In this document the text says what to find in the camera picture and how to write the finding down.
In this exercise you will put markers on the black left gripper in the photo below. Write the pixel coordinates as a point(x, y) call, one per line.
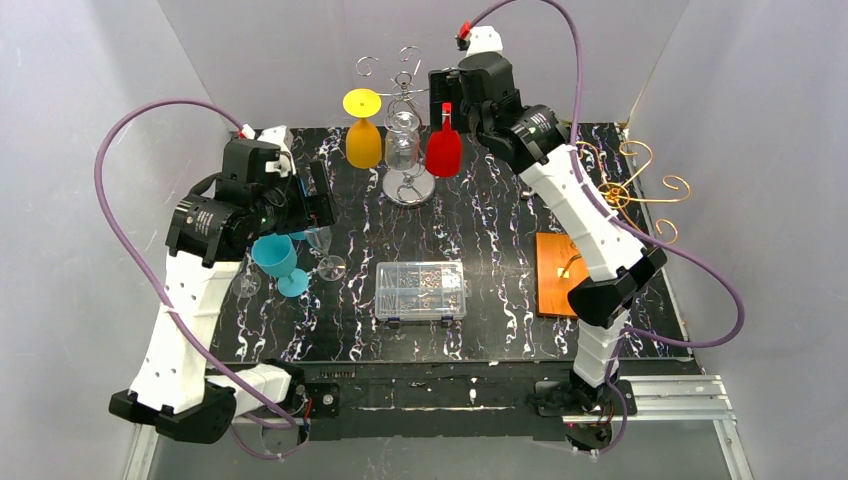
point(318, 196)

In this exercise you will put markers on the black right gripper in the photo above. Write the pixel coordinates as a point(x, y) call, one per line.
point(442, 89)

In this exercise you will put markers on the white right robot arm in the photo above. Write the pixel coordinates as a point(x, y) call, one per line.
point(538, 148)

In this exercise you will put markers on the clear plastic screw box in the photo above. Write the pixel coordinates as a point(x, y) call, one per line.
point(420, 291)

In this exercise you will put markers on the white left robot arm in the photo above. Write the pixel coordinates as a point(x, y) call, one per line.
point(179, 391)

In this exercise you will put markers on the clear glass wine glass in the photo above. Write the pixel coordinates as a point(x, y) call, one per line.
point(330, 267)
point(247, 281)

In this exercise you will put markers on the gold wire glass rack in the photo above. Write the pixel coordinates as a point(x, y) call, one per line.
point(619, 195)

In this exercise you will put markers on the yellow plastic wine glass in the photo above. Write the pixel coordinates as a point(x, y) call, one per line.
point(363, 139)

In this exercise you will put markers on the silver wire glass rack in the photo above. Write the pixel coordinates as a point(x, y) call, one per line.
point(406, 182)

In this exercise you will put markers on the orange wooden rack base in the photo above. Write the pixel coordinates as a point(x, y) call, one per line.
point(559, 269)

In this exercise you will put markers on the red plastic wine glass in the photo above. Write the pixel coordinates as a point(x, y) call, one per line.
point(444, 149)

